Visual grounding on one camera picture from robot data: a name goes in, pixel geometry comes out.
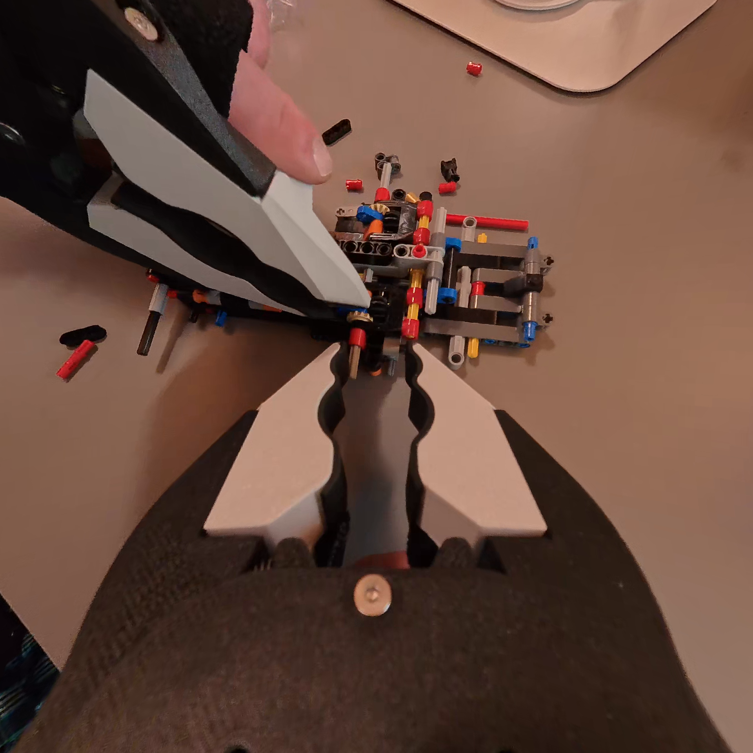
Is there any long red lego pin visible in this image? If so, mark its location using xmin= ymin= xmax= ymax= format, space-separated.
xmin=56 ymin=339 xmax=96 ymax=381

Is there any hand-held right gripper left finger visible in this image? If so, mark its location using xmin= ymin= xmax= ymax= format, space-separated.
xmin=203 ymin=343 xmax=349 ymax=567

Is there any multicoloured lego vehicle chassis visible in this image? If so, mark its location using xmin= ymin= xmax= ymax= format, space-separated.
xmin=136 ymin=152 xmax=556 ymax=381

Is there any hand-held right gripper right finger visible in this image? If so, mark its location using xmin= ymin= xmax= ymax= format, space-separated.
xmin=405 ymin=343 xmax=549 ymax=567

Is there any dark blue patterned cloth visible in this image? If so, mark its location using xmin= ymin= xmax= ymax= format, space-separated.
xmin=0 ymin=593 xmax=61 ymax=753

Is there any beige rounded board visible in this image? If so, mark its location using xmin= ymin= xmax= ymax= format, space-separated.
xmin=389 ymin=0 xmax=720 ymax=93

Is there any person's left hand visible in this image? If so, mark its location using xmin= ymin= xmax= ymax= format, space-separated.
xmin=228 ymin=0 xmax=334 ymax=186

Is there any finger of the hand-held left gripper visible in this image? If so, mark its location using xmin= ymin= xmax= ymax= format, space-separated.
xmin=82 ymin=69 xmax=373 ymax=308
xmin=87 ymin=175 xmax=331 ymax=316

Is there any clear plastic bag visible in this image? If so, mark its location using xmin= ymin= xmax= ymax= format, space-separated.
xmin=260 ymin=0 xmax=300 ymax=31

